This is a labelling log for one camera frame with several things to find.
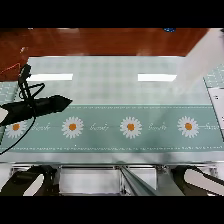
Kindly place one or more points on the folded white garment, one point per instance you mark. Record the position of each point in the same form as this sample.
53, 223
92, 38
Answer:
218, 106

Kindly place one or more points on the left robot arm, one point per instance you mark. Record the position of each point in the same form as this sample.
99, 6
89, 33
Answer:
16, 111

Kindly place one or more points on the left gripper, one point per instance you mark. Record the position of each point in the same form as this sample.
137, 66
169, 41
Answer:
51, 104

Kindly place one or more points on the silver frame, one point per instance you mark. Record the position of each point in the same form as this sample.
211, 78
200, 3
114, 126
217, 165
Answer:
100, 180

